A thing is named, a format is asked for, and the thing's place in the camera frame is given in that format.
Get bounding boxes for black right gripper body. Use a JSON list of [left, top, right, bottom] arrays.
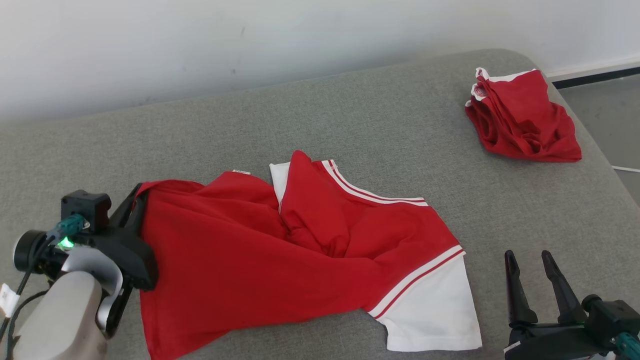
[[503, 321, 610, 360]]

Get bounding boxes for teal left camera cable connector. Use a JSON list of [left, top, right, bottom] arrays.
[[47, 214, 91, 240]]

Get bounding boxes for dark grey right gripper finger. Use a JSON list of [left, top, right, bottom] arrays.
[[541, 250, 587, 325], [503, 249, 539, 327]]

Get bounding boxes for red jersey with white sleeves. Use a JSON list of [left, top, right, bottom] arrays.
[[134, 150, 484, 360]]

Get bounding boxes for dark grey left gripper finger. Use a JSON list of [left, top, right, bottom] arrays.
[[109, 183, 143, 229], [129, 192, 150, 237]]

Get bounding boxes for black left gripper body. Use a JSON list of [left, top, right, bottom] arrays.
[[13, 225, 159, 337]]

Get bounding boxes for red and white shorts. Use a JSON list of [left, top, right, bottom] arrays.
[[464, 67, 583, 164]]

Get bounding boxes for teal camera cable connector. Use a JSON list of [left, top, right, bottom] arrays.
[[47, 214, 91, 240], [614, 332, 640, 360]]

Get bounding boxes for white cable tag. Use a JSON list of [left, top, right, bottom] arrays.
[[0, 283, 21, 318]]

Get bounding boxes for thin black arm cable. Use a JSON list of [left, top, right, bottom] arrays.
[[0, 235, 56, 351]]

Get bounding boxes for teal right camera cable connector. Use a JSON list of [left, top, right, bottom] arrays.
[[614, 332, 640, 360]]

